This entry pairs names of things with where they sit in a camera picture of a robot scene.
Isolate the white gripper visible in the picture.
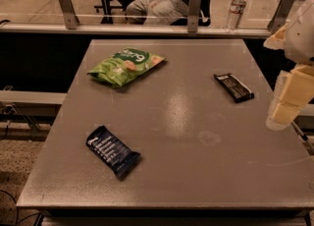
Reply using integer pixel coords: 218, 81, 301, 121
263, 0, 314, 131

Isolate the black chocolate rxbar wrapper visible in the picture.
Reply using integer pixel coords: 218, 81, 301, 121
214, 74, 254, 103

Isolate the blue blueberry rxbar wrapper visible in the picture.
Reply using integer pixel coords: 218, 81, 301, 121
86, 125, 140, 179

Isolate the clear plastic water bottle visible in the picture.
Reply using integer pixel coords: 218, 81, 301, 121
227, 0, 247, 29

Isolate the green chip bag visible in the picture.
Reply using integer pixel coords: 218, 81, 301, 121
88, 47, 165, 87

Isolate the right metal panel bracket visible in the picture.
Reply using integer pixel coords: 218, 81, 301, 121
267, 0, 295, 33

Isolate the metal panel bracket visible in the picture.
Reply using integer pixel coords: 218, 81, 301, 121
58, 0, 79, 29
187, 0, 201, 33
267, 0, 295, 33

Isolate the middle metal panel bracket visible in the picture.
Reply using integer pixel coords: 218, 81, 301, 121
187, 0, 201, 33

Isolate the left metal panel bracket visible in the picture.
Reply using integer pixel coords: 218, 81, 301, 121
58, 0, 79, 29

